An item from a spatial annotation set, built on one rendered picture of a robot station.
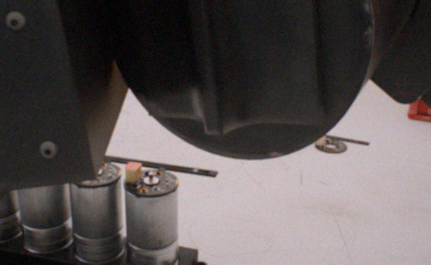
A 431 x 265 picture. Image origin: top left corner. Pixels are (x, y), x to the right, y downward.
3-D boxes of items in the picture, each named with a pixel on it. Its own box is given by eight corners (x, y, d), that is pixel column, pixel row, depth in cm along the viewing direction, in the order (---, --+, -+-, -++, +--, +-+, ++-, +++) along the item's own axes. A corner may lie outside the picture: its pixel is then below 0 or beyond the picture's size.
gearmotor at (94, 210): (112, 282, 29) (107, 186, 27) (65, 273, 29) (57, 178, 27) (132, 254, 31) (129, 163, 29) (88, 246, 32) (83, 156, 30)
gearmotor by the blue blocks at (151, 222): (168, 294, 28) (167, 195, 26) (119, 284, 29) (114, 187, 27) (185, 264, 30) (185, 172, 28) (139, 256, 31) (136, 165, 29)
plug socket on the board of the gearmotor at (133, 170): (140, 184, 27) (140, 171, 27) (122, 181, 28) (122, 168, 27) (147, 177, 28) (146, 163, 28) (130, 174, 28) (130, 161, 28)
